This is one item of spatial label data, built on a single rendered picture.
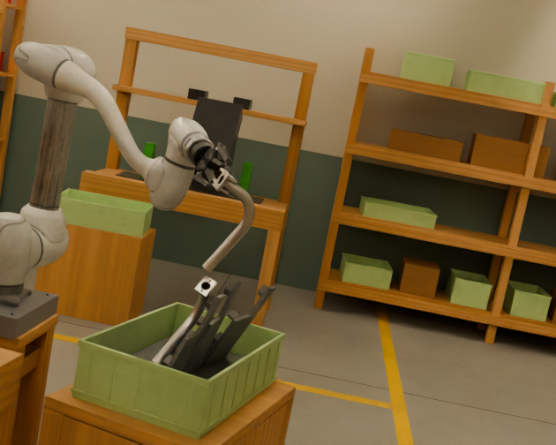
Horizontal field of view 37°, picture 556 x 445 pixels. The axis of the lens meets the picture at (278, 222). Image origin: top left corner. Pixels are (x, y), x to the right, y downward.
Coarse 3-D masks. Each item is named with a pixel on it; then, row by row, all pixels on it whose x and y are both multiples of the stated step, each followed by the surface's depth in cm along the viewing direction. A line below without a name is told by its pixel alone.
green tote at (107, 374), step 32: (160, 320) 283; (224, 320) 288; (96, 352) 236; (128, 352) 266; (256, 352) 257; (96, 384) 237; (128, 384) 234; (160, 384) 230; (192, 384) 226; (224, 384) 237; (256, 384) 265; (160, 416) 231; (192, 416) 228; (224, 416) 242
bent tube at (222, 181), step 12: (216, 180) 228; (228, 180) 226; (240, 192) 228; (252, 204) 231; (252, 216) 232; (240, 228) 233; (228, 240) 233; (216, 252) 234; (228, 252) 234; (204, 264) 234; (216, 264) 234
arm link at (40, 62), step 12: (24, 48) 265; (36, 48) 264; (48, 48) 266; (60, 48) 271; (24, 60) 264; (36, 60) 262; (48, 60) 261; (60, 60) 262; (24, 72) 268; (36, 72) 263; (48, 72) 261; (48, 84) 265
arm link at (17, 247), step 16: (0, 224) 268; (16, 224) 269; (0, 240) 266; (16, 240) 268; (32, 240) 275; (0, 256) 267; (16, 256) 269; (32, 256) 277; (0, 272) 268; (16, 272) 271
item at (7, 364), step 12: (0, 348) 236; (0, 360) 227; (12, 360) 230; (0, 372) 224; (12, 372) 231; (0, 384) 226; (12, 384) 233; (0, 396) 227; (12, 396) 235; (0, 408) 229
